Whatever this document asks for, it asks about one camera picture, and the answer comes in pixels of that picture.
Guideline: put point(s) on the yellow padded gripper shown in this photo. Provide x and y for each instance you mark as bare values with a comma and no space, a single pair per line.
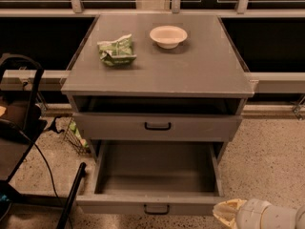
251,214

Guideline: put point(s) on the grey drawer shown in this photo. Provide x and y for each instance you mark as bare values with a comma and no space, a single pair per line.
156,178
157,118

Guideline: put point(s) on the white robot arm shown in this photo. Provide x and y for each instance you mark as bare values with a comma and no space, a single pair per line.
258,214

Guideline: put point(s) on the grey drawer cabinet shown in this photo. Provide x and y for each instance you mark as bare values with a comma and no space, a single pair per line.
203,66

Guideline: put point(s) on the grey top drawer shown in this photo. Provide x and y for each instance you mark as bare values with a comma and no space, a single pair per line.
157,118

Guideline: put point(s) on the metal window railing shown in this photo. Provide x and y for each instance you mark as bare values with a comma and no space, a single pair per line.
268,34

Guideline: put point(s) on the black pole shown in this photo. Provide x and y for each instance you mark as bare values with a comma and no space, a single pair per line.
70,199

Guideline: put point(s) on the white bowl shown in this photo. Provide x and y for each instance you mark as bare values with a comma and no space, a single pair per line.
168,37

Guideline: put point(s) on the green snack bag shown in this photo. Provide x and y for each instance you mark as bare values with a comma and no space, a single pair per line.
116,52

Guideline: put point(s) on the wire basket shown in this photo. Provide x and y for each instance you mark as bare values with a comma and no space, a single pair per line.
73,137

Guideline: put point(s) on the black cart with handle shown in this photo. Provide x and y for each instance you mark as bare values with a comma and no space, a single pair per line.
20,124

